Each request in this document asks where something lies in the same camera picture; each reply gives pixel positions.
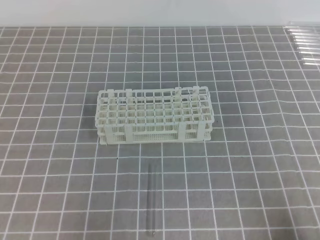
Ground clear glass test tube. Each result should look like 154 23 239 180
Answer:
146 163 157 237

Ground white plastic test tube rack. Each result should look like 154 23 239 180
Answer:
95 86 215 145

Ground spare clear glass test tubes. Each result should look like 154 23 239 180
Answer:
284 22 320 66

